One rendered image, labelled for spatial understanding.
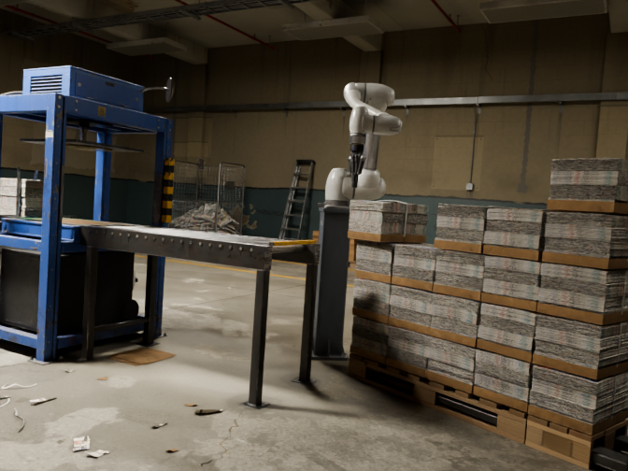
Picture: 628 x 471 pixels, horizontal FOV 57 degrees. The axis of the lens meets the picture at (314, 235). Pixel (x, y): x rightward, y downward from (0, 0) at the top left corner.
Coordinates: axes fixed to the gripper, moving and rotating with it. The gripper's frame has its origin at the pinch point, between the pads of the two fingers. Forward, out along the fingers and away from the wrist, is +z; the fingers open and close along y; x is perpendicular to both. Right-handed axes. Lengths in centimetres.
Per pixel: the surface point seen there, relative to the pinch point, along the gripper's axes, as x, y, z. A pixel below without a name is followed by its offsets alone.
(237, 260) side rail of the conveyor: 67, 11, 45
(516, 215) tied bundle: -17, -90, 13
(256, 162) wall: -446, 740, -65
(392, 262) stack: -18, -17, 44
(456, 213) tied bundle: -17, -57, 14
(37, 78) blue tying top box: 125, 161, -52
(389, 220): -16.3, -13.2, 20.4
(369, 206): -10.7, -2.6, 13.3
